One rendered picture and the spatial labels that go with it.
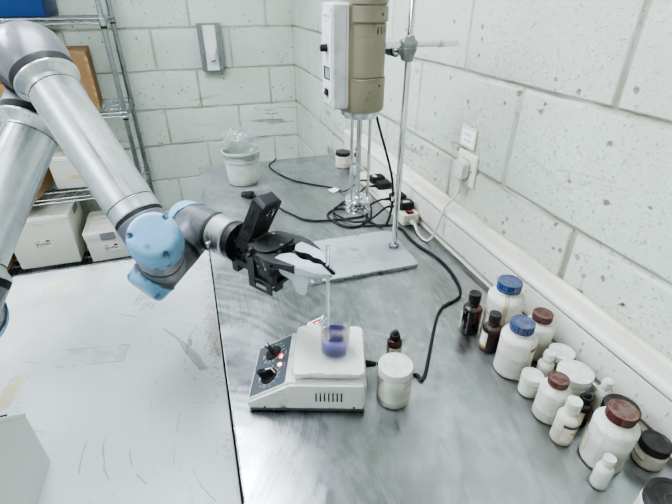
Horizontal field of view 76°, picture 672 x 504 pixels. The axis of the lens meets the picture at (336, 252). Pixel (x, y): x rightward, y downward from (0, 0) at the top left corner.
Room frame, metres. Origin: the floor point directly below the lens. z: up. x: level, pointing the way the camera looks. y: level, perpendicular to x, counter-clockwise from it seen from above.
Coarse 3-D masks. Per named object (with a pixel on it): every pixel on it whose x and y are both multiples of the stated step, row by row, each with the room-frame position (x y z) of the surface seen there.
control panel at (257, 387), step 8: (288, 336) 0.62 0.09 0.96; (272, 344) 0.62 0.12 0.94; (280, 344) 0.60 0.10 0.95; (288, 344) 0.59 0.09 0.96; (264, 352) 0.60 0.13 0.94; (280, 352) 0.58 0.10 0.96; (288, 352) 0.57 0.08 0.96; (264, 360) 0.58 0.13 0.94; (272, 360) 0.57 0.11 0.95; (280, 360) 0.56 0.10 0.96; (256, 368) 0.57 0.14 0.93; (280, 368) 0.54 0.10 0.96; (256, 376) 0.55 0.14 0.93; (280, 376) 0.52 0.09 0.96; (256, 384) 0.53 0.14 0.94; (264, 384) 0.52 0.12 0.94; (272, 384) 0.51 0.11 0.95; (280, 384) 0.50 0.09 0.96; (256, 392) 0.51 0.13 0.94
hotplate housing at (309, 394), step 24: (288, 360) 0.55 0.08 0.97; (288, 384) 0.50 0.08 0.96; (312, 384) 0.50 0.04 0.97; (336, 384) 0.50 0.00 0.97; (360, 384) 0.50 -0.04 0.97; (264, 408) 0.50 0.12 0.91; (288, 408) 0.50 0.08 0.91; (312, 408) 0.50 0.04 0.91; (336, 408) 0.50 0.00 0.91; (360, 408) 0.49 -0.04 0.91
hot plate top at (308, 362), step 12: (300, 336) 0.59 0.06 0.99; (312, 336) 0.59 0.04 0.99; (360, 336) 0.59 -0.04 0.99; (300, 348) 0.56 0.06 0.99; (312, 348) 0.56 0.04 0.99; (360, 348) 0.56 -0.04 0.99; (300, 360) 0.53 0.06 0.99; (312, 360) 0.53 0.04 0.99; (324, 360) 0.53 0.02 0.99; (336, 360) 0.53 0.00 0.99; (348, 360) 0.53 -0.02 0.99; (360, 360) 0.53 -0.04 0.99; (300, 372) 0.50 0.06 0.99; (312, 372) 0.50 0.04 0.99; (324, 372) 0.50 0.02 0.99; (336, 372) 0.50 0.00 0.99; (348, 372) 0.50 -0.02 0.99; (360, 372) 0.50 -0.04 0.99
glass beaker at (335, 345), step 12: (324, 312) 0.57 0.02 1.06; (336, 312) 0.58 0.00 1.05; (348, 312) 0.56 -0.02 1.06; (324, 324) 0.57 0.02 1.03; (348, 324) 0.54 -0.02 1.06; (324, 336) 0.53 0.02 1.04; (336, 336) 0.53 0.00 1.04; (348, 336) 0.54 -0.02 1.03; (324, 348) 0.53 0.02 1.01; (336, 348) 0.53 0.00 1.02; (348, 348) 0.54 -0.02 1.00
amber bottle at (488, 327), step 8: (496, 312) 0.66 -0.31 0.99; (488, 320) 0.65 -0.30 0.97; (496, 320) 0.64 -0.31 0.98; (488, 328) 0.64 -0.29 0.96; (496, 328) 0.64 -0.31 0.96; (488, 336) 0.64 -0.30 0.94; (496, 336) 0.64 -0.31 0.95; (480, 344) 0.65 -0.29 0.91; (488, 344) 0.64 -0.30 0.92; (496, 344) 0.64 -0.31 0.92; (488, 352) 0.64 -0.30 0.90
